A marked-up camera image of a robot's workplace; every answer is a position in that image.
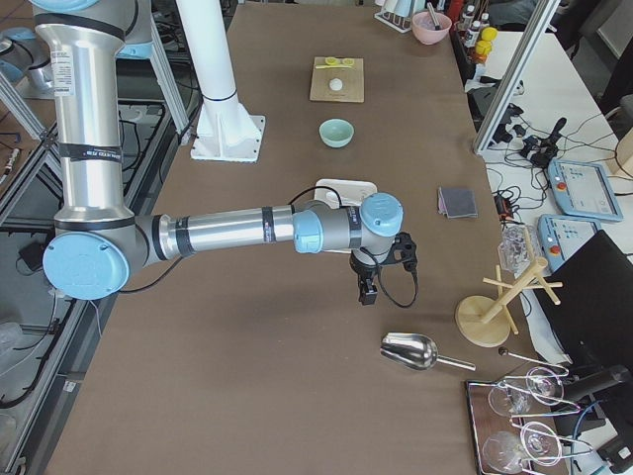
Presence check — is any grey folded cloth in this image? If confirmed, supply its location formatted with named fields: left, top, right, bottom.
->
left=438, top=187, right=479, bottom=219

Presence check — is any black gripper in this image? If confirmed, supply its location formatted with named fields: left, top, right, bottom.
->
left=349, top=249, right=380, bottom=304

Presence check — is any aluminium frame post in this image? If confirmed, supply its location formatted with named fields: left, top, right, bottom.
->
left=473, top=0, right=560, bottom=156

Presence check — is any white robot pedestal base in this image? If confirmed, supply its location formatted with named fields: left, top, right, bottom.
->
left=177, top=0, right=266, bottom=163

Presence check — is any blue teach pendant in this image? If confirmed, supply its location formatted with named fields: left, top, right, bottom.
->
left=537, top=214, right=601, bottom=271
left=547, top=158, right=624, bottom=222

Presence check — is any lower blue teach pendant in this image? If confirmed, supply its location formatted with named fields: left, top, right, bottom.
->
left=537, top=214, right=601, bottom=271

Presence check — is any metal scoop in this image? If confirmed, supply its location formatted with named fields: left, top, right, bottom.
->
left=380, top=332, right=477, bottom=371

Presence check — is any black monitor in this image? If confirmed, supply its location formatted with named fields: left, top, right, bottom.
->
left=537, top=231, right=632, bottom=369

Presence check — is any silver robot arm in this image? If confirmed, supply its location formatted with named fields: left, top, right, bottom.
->
left=34, top=1, right=416, bottom=305

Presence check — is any cream rabbit tray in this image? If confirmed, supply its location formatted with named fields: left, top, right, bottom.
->
left=314, top=178, right=378, bottom=209

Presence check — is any upper blue teach pendant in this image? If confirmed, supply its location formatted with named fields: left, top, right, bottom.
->
left=547, top=158, right=624, bottom=222

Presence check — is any wine glass rack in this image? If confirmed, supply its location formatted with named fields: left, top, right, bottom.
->
left=465, top=365, right=592, bottom=474

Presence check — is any pink bowl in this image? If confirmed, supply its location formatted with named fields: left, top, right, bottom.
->
left=411, top=11, right=453, bottom=45

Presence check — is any light green ceramic bowl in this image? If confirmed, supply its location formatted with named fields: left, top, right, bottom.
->
left=318, top=119, right=355, bottom=148

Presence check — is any wooden mug tree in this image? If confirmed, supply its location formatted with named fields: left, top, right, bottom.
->
left=455, top=229, right=563, bottom=347

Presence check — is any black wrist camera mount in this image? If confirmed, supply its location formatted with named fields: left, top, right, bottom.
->
left=382, top=232, right=417, bottom=273

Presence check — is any wooden cutting board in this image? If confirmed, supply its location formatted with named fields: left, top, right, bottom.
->
left=310, top=56, right=365, bottom=103

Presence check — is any white steamed bun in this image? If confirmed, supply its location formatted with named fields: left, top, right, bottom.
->
left=328, top=78, right=343, bottom=92

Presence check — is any clear plastic container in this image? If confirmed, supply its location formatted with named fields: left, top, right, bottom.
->
left=497, top=225, right=539, bottom=274

